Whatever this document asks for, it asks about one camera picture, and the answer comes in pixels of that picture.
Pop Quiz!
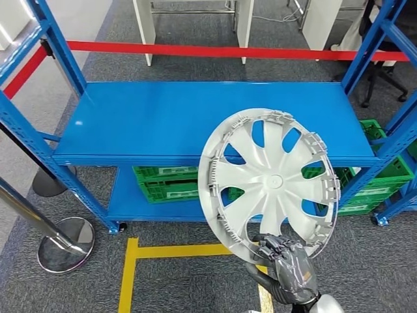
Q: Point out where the person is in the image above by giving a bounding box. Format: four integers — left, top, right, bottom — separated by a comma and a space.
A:
330, 0, 370, 53

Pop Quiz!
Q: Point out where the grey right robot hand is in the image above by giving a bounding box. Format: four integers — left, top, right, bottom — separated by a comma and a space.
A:
244, 233, 321, 308

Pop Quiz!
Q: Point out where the silver plastic hubcap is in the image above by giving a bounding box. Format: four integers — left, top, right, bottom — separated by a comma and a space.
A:
198, 108, 342, 264

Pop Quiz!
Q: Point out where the black-headed belt stanchion post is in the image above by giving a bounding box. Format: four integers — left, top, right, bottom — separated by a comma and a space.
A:
39, 38, 82, 99

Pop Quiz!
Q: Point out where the short red barrier belt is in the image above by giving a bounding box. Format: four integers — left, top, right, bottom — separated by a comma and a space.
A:
2, 45, 49, 101

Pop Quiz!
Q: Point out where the white floor cable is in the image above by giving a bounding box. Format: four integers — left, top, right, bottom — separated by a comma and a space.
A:
253, 6, 305, 23

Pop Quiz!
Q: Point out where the white desk with metal bar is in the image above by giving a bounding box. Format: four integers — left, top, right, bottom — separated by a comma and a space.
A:
132, 0, 256, 67

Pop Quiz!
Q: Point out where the black office chair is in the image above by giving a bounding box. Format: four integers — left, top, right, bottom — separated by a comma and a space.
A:
332, 0, 409, 109

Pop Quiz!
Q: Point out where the yellow floor tape square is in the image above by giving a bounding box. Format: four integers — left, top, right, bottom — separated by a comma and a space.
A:
118, 237, 274, 313

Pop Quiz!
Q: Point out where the long red barrier belt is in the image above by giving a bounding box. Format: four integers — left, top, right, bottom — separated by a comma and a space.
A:
66, 40, 409, 63

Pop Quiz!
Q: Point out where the chrome stanchion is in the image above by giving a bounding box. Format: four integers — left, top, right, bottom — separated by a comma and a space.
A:
0, 177, 96, 275

